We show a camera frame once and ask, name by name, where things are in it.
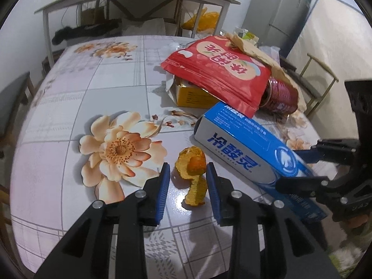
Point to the floral tablecloth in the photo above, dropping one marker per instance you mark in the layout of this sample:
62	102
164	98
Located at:
87	98

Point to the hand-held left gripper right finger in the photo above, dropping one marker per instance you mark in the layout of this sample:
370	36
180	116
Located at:
213	191

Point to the white and green packet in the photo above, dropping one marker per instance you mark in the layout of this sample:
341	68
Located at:
247	35

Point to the red snack bag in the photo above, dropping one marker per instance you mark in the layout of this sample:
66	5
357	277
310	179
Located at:
221	66

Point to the black cloth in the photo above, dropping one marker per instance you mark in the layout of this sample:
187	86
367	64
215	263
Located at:
87	30

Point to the white mattress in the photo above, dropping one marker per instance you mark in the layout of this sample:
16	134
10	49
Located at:
334	43

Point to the red tin can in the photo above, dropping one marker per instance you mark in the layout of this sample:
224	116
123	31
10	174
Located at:
283	96

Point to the yellow and white medicine box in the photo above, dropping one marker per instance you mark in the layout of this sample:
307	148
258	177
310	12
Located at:
194	96

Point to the white plastic bag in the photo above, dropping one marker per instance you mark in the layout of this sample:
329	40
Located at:
145	26

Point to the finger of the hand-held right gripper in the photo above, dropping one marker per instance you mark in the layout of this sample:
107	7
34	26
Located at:
299	185
305	155

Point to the orange peel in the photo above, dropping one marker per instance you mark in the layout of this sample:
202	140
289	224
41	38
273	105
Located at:
189	159

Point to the brown paper bag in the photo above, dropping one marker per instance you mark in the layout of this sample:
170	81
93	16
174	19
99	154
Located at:
261	55

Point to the orange plastic bag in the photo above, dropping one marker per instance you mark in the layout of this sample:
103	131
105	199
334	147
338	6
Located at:
207	20

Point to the wooden chair with dark seat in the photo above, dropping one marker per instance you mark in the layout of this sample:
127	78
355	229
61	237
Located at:
308	85

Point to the grey refrigerator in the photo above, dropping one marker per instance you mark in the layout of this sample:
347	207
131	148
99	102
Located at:
276	11

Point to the blue toothpaste box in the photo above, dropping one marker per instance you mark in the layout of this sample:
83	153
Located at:
241	148

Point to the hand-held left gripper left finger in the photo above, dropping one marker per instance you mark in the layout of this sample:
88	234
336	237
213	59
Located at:
163	187

